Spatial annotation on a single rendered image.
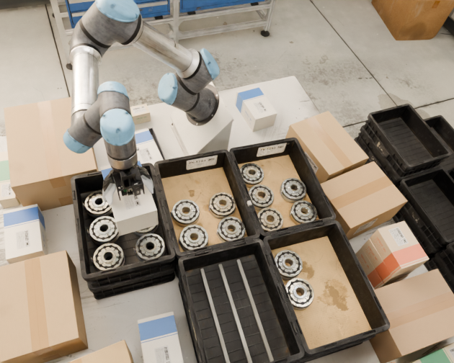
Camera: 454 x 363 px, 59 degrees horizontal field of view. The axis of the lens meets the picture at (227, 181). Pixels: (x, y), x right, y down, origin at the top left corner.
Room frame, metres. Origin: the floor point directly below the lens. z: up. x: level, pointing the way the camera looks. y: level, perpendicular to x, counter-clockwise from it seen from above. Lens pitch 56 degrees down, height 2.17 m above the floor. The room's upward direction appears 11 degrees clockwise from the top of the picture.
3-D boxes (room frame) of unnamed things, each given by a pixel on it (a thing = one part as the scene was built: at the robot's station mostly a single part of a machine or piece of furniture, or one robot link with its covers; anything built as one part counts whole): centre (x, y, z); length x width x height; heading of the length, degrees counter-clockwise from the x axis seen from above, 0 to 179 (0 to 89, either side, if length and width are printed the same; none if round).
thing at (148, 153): (1.02, 0.38, 0.75); 0.20 x 0.12 x 0.09; 35
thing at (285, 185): (0.92, -0.27, 0.86); 0.10 x 0.10 x 0.01
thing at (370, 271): (0.72, -0.66, 0.74); 0.16 x 0.12 x 0.07; 30
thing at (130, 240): (0.62, 0.34, 0.87); 0.40 x 0.30 x 0.11; 26
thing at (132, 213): (0.61, 0.29, 1.10); 0.20 x 0.12 x 0.09; 31
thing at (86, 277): (0.62, 0.34, 0.92); 0.40 x 0.30 x 0.02; 26
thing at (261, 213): (0.76, -0.19, 0.86); 0.10 x 0.10 x 0.01
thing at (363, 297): (0.52, -0.38, 0.87); 0.40 x 0.30 x 0.11; 26
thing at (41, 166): (0.91, 0.72, 0.80); 0.40 x 0.30 x 0.20; 29
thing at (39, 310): (0.31, 0.52, 0.78); 0.30 x 0.22 x 0.16; 28
